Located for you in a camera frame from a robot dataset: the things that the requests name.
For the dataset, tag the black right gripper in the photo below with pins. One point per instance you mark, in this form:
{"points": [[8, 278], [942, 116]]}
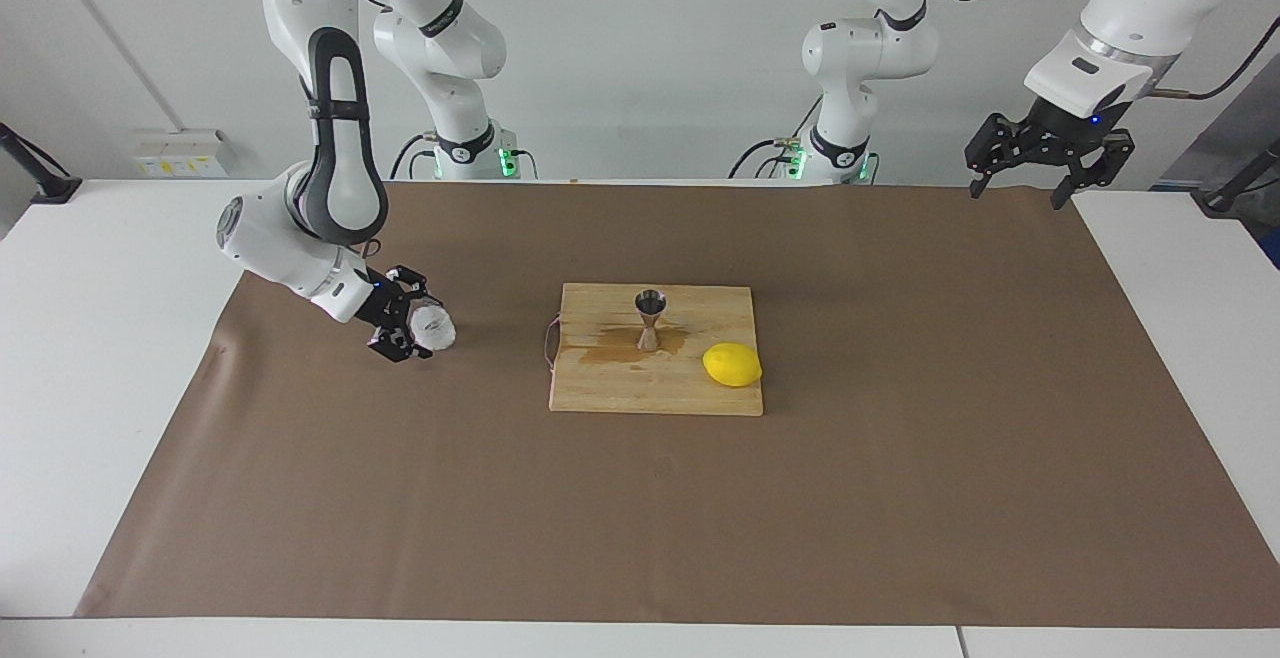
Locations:
{"points": [[382, 306]]}

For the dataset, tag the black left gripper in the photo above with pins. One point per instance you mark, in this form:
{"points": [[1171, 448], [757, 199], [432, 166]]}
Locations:
{"points": [[1065, 133]]}

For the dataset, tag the small clear glass cup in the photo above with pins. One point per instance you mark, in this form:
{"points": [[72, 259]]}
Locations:
{"points": [[437, 330]]}

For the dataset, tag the steel double jigger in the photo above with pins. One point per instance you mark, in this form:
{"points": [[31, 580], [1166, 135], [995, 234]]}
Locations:
{"points": [[649, 338]]}

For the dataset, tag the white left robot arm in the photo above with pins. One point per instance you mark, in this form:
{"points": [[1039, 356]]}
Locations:
{"points": [[870, 48]]}

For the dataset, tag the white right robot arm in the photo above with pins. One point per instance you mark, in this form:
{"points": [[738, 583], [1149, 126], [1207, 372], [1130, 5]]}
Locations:
{"points": [[275, 248]]}

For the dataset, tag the brown paper table mat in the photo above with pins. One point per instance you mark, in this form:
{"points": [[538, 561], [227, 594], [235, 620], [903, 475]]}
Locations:
{"points": [[400, 488]]}

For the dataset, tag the black clamp stand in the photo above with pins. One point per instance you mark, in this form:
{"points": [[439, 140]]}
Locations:
{"points": [[1222, 200], [55, 188]]}

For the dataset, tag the blue object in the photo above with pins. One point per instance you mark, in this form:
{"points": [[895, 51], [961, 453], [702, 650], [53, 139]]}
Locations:
{"points": [[1274, 248]]}

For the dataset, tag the wooden cutting board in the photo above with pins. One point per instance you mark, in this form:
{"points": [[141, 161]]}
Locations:
{"points": [[650, 388]]}

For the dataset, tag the yellow lemon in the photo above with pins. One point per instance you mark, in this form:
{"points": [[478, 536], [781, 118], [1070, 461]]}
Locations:
{"points": [[732, 365]]}

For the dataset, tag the white wall socket box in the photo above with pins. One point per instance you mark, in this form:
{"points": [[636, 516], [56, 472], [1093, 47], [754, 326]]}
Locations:
{"points": [[180, 160]]}

